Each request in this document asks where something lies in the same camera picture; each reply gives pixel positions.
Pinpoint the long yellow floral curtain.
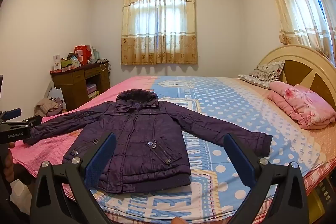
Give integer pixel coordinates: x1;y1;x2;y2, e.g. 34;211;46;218
259;0;336;62

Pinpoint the red gift box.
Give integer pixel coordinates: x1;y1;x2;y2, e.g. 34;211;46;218
74;45;92;65

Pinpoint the pink textured bed blanket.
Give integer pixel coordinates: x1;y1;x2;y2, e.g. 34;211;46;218
12;76;160;188

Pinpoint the stack of books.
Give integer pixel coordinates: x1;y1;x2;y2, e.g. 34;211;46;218
87;83;100;98

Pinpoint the blue dotted bed sheet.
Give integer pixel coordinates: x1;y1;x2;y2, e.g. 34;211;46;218
89;76;323;224

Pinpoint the purple hooded jacket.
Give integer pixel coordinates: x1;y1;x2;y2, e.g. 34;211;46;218
25;89;273;194

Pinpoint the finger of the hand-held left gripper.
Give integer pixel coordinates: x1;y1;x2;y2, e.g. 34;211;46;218
0;108;22;122
18;115;42;128

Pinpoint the person's left hand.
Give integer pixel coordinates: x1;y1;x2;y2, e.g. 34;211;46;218
3;141;16;182

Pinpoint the pile of clothes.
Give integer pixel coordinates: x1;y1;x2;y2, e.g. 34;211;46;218
35;97;67;117

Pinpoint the white card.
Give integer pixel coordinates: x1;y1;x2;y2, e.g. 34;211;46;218
52;54;62;71

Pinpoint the green bag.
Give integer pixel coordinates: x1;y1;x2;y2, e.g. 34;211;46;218
61;57;81;70

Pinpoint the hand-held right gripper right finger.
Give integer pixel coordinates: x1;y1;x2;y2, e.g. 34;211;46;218
223;133;310;224

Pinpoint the grey patterned pillow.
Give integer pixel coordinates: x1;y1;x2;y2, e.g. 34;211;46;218
238;60;286;89

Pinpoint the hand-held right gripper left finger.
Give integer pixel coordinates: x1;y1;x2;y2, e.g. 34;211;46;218
29;132;117;224

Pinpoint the white paper bag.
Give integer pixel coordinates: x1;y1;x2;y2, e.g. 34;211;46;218
47;87;63;106

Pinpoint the brown wooden desk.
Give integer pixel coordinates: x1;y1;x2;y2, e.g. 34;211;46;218
50;61;111;111

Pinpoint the yellow floral window curtain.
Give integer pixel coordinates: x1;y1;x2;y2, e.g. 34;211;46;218
121;0;198;65

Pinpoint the cream wooden bed headboard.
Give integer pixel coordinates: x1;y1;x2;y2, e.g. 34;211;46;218
256;44;336;110

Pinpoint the folded pink blanket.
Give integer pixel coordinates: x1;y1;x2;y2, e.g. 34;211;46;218
267;81;336;130

